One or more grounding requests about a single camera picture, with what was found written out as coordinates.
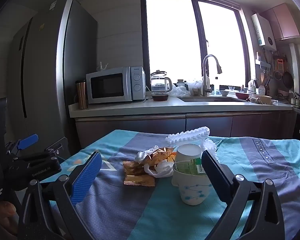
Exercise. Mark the dark red food container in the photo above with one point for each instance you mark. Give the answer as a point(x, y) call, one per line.
point(160, 97)

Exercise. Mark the plain white paper cup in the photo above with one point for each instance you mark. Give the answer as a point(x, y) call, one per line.
point(188, 152)

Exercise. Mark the brown upper wall cabinet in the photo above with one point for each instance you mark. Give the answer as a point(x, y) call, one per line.
point(282, 22)

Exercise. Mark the person's left hand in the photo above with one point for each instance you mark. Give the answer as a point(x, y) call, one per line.
point(6, 215)

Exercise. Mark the glass jar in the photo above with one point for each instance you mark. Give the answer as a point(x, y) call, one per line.
point(181, 85)

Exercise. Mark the kitchen window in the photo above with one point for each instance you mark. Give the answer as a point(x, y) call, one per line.
point(172, 42)

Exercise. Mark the white water heater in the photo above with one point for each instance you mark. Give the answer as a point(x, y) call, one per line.
point(263, 32)

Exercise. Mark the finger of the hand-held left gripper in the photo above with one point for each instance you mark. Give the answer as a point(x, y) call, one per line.
point(56, 150)
point(27, 140)

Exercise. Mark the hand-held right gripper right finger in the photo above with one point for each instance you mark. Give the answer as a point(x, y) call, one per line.
point(215, 175)

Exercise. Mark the beige pot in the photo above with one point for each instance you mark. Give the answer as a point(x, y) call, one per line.
point(262, 99)

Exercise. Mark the printed teal tablecloth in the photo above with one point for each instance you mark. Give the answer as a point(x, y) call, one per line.
point(265, 180)

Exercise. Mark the crumpled golden snack wrapper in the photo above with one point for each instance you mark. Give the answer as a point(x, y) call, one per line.
point(160, 155)

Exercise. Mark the steel kitchen faucet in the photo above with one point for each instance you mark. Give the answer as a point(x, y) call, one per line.
point(205, 80)

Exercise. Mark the red bowl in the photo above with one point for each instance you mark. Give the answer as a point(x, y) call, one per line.
point(242, 95)

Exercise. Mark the white tissue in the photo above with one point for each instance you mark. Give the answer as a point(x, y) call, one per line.
point(162, 171)

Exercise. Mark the kitchen counter cabinet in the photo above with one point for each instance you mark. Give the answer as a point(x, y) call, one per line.
point(140, 127)

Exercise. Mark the white figurine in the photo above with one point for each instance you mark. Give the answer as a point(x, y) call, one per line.
point(102, 66)

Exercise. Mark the flat golden snack wrapper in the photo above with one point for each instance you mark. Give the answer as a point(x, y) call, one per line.
point(137, 175)

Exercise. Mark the steel kitchen sink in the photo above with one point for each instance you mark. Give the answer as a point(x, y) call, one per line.
point(210, 99)

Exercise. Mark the wall utensil rack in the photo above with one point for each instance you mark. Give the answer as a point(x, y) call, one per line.
point(263, 63)

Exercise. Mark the green packet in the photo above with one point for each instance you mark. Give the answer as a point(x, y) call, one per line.
point(190, 166)

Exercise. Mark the hanging frying pan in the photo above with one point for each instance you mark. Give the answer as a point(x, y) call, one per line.
point(288, 80)

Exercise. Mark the grey refrigerator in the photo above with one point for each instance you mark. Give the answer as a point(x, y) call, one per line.
point(45, 67)

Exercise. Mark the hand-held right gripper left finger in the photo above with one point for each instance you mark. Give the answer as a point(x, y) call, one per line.
point(87, 177)

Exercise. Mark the clear plastic bag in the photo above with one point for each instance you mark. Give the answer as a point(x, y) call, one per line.
point(180, 91)

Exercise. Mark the glass electric kettle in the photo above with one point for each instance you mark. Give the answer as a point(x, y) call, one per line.
point(160, 83)

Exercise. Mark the copper thermos tumbler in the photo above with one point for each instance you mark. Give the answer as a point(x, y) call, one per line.
point(82, 97)

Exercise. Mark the white microwave oven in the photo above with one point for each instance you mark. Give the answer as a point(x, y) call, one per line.
point(107, 86)

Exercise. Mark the blue-printed paper cup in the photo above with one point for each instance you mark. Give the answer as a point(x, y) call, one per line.
point(192, 192)

